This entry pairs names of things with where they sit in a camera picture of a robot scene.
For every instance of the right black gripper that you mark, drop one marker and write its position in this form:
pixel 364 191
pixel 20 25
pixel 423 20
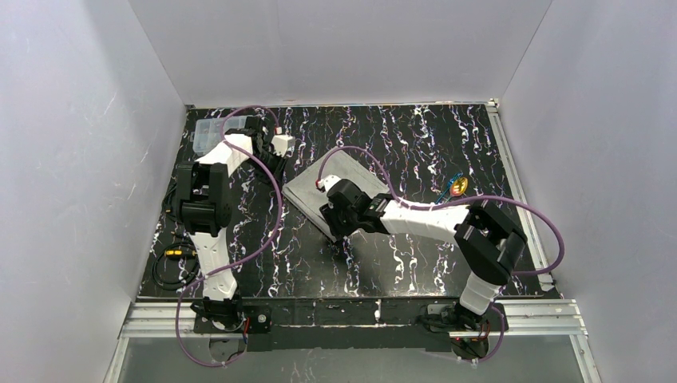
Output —
pixel 332 221

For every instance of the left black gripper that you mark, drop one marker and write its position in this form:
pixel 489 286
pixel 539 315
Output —
pixel 270 160

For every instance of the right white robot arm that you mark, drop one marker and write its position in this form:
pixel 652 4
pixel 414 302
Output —
pixel 488 239

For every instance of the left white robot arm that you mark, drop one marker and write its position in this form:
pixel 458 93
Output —
pixel 203 201

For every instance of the clear plastic organizer box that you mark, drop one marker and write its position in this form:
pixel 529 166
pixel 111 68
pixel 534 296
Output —
pixel 207 132

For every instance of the iridescent gold spoon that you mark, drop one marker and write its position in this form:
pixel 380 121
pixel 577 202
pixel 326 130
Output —
pixel 459 187

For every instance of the blue metallic fork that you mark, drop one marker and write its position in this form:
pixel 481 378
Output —
pixel 446 195

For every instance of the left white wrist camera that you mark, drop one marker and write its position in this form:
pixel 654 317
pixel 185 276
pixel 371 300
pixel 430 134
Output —
pixel 282 144

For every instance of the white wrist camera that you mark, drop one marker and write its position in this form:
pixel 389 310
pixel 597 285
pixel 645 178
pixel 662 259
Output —
pixel 282 144
pixel 327 183

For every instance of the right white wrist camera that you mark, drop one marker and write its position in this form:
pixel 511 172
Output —
pixel 327 183

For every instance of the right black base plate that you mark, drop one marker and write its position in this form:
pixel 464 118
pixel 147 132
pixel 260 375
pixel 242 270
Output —
pixel 439 317

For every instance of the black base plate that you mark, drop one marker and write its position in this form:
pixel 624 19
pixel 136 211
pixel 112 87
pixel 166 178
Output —
pixel 439 317
pixel 248 319

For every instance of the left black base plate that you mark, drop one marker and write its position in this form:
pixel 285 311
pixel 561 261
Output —
pixel 248 319

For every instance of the aluminium front rail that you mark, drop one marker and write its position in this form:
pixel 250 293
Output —
pixel 522 317

